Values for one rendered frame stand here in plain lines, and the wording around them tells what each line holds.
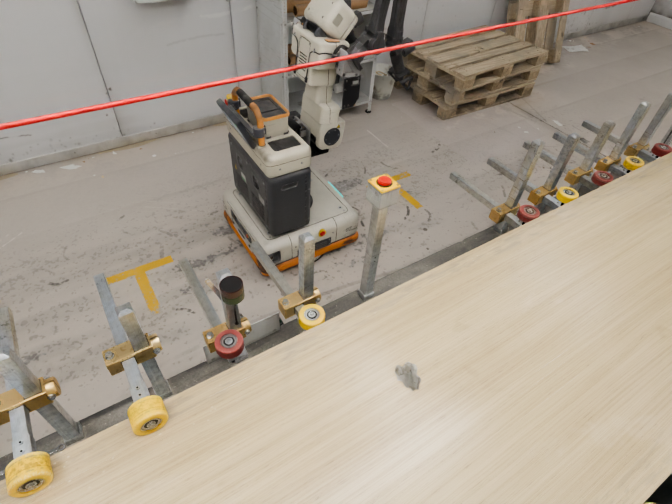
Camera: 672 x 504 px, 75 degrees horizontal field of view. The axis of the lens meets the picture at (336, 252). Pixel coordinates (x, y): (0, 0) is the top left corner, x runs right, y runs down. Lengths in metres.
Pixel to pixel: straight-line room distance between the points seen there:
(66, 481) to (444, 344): 0.99
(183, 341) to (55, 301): 0.78
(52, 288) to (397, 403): 2.20
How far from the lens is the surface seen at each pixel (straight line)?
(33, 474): 1.19
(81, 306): 2.76
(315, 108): 2.40
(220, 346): 1.29
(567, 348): 1.48
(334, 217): 2.59
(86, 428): 1.52
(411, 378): 1.24
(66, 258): 3.07
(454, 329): 1.38
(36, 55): 3.62
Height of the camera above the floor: 1.98
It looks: 45 degrees down
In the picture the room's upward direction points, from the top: 5 degrees clockwise
